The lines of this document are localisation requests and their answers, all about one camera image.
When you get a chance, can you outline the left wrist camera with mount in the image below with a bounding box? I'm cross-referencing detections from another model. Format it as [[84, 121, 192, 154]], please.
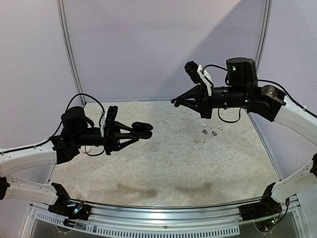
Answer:
[[100, 106, 118, 138]]

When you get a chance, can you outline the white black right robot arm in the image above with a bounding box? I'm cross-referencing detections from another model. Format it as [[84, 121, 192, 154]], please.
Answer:
[[171, 57, 317, 221]]

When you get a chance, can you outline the right aluminium frame post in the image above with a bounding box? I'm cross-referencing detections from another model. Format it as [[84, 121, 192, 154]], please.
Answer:
[[255, 0, 272, 71]]

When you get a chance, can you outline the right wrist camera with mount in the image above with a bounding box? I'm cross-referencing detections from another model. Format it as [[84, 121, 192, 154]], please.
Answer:
[[184, 61, 214, 96]]

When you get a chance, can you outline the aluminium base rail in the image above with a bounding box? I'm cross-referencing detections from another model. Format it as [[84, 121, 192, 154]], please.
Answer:
[[18, 192, 308, 238]]

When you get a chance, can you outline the white earbud charging case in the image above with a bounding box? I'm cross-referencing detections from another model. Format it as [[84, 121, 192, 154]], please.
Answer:
[[83, 146, 91, 154]]

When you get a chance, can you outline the aluminium frame post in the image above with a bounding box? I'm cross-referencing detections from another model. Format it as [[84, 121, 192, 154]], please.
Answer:
[[255, 0, 272, 71], [56, 0, 84, 93]]

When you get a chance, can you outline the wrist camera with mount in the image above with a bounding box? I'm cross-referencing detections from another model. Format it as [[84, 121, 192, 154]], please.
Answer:
[[184, 61, 214, 96], [100, 106, 118, 138]]

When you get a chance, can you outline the left aluminium frame post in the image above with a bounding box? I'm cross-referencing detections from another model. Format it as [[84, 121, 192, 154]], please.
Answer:
[[56, 0, 84, 93]]

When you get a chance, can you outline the black earbud charging case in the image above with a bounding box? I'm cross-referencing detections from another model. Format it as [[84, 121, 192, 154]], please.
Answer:
[[131, 121, 154, 139]]

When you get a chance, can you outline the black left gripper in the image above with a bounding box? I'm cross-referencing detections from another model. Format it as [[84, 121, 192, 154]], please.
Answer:
[[73, 121, 139, 155]]

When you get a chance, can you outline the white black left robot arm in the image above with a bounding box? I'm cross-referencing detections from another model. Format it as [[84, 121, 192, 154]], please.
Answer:
[[0, 106, 152, 221]]

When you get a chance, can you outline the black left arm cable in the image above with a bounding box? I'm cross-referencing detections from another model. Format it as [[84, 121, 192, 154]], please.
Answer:
[[48, 93, 107, 157]]

